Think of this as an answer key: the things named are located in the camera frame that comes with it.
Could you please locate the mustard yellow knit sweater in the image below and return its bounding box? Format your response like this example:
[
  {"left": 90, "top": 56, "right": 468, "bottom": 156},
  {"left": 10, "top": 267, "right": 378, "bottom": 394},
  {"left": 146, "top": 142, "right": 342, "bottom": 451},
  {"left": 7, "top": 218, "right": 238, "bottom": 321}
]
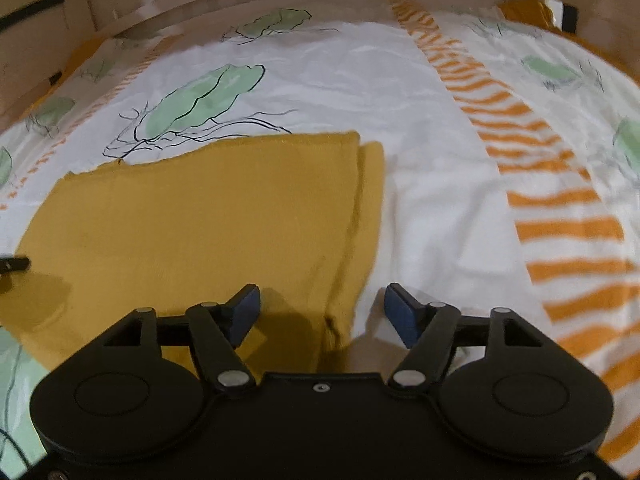
[{"left": 1, "top": 132, "right": 385, "bottom": 374}]

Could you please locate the white leaf print duvet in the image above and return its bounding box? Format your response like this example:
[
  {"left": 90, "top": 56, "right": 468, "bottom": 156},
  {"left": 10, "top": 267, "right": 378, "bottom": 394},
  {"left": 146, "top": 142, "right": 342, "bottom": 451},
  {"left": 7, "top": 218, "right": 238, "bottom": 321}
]
[{"left": 1, "top": 0, "right": 639, "bottom": 479}]

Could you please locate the orange yellow bed sheet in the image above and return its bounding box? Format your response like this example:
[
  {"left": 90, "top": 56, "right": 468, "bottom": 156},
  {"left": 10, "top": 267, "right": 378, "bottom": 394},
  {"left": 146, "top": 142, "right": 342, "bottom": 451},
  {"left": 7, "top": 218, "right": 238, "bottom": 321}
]
[{"left": 498, "top": 0, "right": 639, "bottom": 84}]

